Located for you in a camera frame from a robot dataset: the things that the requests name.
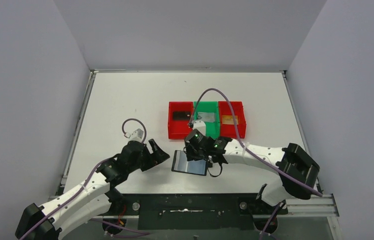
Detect green bin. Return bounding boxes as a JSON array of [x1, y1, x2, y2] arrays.
[[193, 101, 220, 139]]

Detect black leather card holder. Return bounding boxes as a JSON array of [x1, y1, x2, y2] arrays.
[[171, 150, 208, 176]]

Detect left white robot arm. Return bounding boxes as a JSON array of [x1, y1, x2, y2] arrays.
[[15, 139, 170, 240]]

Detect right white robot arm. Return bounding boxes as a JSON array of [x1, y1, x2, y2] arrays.
[[184, 129, 322, 206]]

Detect silver card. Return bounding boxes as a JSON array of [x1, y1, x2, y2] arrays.
[[197, 112, 216, 123]]

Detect black card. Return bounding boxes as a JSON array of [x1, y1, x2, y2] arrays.
[[172, 111, 191, 122]]

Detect gold card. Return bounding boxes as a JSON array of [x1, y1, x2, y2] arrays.
[[221, 115, 240, 125]]

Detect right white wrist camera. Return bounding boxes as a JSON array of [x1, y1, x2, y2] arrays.
[[192, 120, 206, 136]]

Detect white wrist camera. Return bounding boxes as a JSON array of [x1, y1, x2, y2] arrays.
[[192, 120, 206, 136], [129, 128, 144, 143]]

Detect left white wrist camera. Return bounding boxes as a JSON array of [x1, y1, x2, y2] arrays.
[[129, 128, 144, 143]]

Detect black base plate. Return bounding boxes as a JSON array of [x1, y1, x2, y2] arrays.
[[101, 193, 288, 234]]

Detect aluminium frame rail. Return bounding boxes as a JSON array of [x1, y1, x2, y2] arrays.
[[59, 195, 338, 240]]

